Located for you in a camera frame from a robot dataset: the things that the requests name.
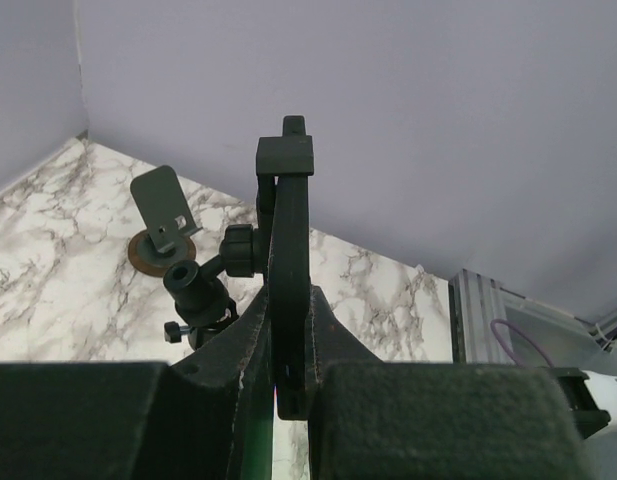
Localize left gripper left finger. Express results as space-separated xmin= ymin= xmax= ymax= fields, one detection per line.
xmin=0 ymin=293 xmax=273 ymax=479

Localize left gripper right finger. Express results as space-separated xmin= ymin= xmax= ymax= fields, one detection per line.
xmin=306 ymin=288 xmax=594 ymax=479

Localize wood base phone stand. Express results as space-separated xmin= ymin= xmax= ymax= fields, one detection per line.
xmin=127 ymin=165 xmax=200 ymax=278

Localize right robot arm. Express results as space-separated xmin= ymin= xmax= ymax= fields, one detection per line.
xmin=549 ymin=368 xmax=617 ymax=439

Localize right black phone stand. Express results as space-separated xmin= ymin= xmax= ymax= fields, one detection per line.
xmin=162 ymin=115 xmax=317 ymax=351

